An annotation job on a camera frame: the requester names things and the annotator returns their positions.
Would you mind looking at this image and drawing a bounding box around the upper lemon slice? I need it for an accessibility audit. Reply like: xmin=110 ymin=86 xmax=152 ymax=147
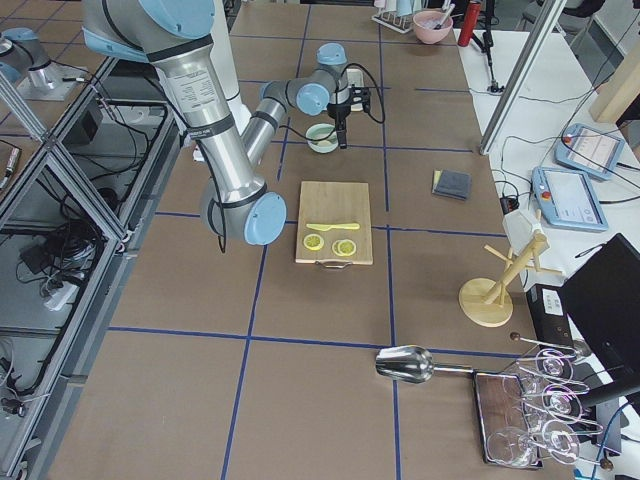
xmin=331 ymin=239 xmax=357 ymax=257

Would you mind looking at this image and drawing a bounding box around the red bottle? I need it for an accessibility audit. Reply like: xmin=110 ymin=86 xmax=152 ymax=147
xmin=457 ymin=0 xmax=482 ymax=47

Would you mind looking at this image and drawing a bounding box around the teach pendant tablet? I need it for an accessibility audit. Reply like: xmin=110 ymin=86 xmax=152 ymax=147
xmin=531 ymin=167 xmax=609 ymax=232
xmin=555 ymin=123 xmax=624 ymax=181

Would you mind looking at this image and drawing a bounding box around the far teach pendant tablet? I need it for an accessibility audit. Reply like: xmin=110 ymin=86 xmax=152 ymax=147
xmin=555 ymin=123 xmax=624 ymax=181

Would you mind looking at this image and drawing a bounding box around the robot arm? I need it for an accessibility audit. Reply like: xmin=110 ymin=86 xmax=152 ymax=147
xmin=83 ymin=1 xmax=350 ymax=245

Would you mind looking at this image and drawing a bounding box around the lemon slice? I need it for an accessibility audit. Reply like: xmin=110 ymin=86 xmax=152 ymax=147
xmin=302 ymin=233 xmax=325 ymax=251
xmin=331 ymin=239 xmax=357 ymax=257

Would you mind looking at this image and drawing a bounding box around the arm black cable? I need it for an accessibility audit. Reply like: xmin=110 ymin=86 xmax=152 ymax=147
xmin=284 ymin=62 xmax=387 ymax=144

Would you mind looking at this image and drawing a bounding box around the colourful cup rack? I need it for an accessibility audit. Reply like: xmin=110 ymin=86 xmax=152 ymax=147
xmin=371 ymin=0 xmax=425 ymax=34

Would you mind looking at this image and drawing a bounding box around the yellow plastic knife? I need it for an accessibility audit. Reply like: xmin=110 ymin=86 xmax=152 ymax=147
xmin=305 ymin=222 xmax=361 ymax=232

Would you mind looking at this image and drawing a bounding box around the grey folded cloth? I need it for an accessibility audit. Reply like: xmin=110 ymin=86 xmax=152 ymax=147
xmin=432 ymin=169 xmax=472 ymax=201

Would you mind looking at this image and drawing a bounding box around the light green bowl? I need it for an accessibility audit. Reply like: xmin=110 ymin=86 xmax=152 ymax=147
xmin=305 ymin=123 xmax=339 ymax=154

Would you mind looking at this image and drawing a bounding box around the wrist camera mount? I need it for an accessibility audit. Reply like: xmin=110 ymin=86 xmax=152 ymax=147
xmin=349 ymin=85 xmax=371 ymax=113

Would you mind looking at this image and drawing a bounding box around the wooden mug tree stand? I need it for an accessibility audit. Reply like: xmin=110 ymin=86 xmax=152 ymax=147
xmin=458 ymin=229 xmax=563 ymax=328

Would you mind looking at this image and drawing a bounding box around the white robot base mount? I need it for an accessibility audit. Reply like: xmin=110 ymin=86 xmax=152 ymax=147
xmin=210 ymin=0 xmax=251 ymax=134

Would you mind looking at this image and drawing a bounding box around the pink bowl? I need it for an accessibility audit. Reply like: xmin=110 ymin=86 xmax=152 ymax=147
xmin=412 ymin=10 xmax=453 ymax=45

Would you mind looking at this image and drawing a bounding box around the near teach pendant tablet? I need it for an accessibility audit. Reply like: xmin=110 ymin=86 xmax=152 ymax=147
xmin=531 ymin=167 xmax=609 ymax=232

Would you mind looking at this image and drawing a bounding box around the wooden cutting board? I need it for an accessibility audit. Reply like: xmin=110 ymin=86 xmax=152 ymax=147
xmin=295 ymin=181 xmax=373 ymax=268

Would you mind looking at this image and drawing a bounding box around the black laptop monitor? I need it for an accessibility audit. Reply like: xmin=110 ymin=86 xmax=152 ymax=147
xmin=560 ymin=233 xmax=639 ymax=385

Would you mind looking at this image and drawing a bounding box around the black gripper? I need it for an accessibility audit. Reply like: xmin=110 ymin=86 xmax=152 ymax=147
xmin=328 ymin=102 xmax=350 ymax=149

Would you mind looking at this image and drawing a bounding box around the aluminium frame post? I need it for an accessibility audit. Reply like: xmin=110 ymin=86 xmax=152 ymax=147
xmin=479 ymin=0 xmax=567 ymax=155

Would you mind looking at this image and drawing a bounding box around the metal scoop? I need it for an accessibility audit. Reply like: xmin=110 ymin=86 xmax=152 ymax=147
xmin=375 ymin=345 xmax=474 ymax=384

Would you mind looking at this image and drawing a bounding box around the lower lemon slice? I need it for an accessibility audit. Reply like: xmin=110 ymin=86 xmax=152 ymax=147
xmin=302 ymin=233 xmax=325 ymax=251

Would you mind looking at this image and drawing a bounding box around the white bear tray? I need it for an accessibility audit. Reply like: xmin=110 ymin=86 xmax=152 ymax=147
xmin=347 ymin=68 xmax=364 ymax=87

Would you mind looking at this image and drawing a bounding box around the black glass rack tray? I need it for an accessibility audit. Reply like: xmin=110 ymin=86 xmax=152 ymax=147
xmin=472 ymin=371 xmax=529 ymax=466

